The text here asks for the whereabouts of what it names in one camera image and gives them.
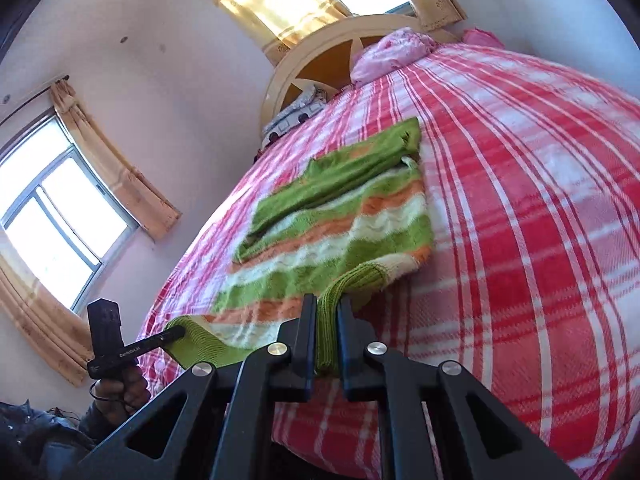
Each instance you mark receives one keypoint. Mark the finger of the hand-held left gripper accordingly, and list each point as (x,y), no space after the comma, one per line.
(162,340)

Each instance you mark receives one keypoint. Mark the pink cloth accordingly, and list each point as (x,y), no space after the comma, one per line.
(480,37)

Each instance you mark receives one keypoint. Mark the person's left hand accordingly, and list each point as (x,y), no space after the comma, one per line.
(125,395)

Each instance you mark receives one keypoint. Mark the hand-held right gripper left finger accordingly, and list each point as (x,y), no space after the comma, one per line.
(305,345)

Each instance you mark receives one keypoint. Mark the red plaid bed sheet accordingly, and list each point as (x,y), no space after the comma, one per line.
(525,210)

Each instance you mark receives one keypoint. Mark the cream wooden headboard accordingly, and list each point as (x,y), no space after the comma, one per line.
(300,55)

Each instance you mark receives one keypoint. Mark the large sliding window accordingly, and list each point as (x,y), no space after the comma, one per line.
(65,220)

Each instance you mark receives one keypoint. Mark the grey patterned pillow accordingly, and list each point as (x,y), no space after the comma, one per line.
(295,115)

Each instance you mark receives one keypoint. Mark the person's left forearm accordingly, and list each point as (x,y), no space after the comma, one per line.
(50,440)

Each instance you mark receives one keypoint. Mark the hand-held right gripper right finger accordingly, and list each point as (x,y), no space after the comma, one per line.
(350,345)

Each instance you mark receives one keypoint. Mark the pink bundled quilt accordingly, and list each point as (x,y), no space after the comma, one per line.
(390,55)

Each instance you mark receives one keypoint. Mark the green striped knit sweater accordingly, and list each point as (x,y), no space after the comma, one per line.
(325,220)

